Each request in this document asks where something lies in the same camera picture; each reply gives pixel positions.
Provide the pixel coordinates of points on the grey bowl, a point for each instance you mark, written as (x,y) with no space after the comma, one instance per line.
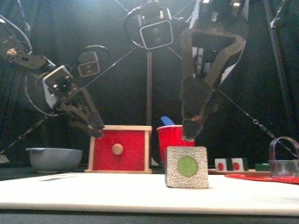
(54,160)

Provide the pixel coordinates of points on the metal frame pole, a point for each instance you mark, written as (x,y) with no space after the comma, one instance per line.
(150,87)

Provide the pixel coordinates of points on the sushi piece red centre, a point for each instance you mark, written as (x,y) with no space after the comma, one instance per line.
(237,165)
(221,165)

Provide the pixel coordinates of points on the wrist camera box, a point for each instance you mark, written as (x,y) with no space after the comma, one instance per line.
(157,35)
(89,67)

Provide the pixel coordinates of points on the red wooden knob box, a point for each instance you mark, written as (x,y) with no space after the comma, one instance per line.
(105,157)

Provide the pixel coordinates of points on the black backdrop cloth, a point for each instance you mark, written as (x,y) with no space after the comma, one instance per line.
(125,99)

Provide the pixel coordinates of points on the white cutting board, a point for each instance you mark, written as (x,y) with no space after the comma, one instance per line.
(98,192)

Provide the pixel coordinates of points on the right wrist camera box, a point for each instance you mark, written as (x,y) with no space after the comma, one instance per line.
(157,35)

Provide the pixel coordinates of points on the wooden plate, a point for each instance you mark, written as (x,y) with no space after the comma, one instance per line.
(234,173)

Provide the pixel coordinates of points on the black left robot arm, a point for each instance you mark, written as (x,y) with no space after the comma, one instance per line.
(23,59)

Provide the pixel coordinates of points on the red plastic cup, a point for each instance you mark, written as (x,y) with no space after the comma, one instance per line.
(172,137)

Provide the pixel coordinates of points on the red toy knife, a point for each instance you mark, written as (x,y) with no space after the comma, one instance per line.
(265,178)

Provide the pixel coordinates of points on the small pale grey object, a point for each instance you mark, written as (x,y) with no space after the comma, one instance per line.
(3,159)

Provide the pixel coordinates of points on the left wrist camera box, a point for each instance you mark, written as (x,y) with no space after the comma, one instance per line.
(89,67)

